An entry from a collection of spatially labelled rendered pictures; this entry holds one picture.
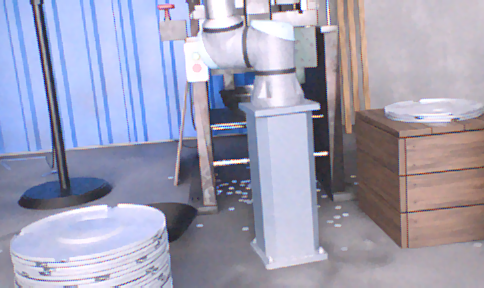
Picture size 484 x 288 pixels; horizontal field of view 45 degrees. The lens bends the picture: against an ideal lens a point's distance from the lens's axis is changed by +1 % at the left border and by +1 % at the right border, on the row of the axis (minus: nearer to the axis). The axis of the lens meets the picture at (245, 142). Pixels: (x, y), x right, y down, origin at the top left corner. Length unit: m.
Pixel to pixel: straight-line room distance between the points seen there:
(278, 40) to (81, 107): 2.18
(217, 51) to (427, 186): 0.71
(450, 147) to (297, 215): 0.47
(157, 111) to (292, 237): 2.01
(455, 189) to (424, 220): 0.12
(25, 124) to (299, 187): 2.33
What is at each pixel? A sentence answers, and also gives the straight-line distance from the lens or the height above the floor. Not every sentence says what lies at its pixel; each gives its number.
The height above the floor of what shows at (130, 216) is 0.31.
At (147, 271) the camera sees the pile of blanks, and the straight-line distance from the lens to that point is 1.11.
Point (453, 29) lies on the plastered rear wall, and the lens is 3.80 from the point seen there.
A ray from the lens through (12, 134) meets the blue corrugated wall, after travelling 3.71.
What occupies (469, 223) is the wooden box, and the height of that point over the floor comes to 0.06.
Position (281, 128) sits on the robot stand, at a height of 0.39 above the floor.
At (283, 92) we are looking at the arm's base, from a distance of 1.57.
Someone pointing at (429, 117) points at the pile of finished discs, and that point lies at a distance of 1.78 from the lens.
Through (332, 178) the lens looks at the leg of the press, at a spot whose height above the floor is 0.09.
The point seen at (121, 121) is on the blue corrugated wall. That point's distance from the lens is 3.55.
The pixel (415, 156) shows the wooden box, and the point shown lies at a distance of 1.70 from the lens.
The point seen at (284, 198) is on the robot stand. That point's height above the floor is 0.19.
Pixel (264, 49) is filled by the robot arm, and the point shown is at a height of 0.61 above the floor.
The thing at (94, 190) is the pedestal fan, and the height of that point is 0.03.
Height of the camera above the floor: 0.68
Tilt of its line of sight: 12 degrees down
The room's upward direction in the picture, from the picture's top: 5 degrees counter-clockwise
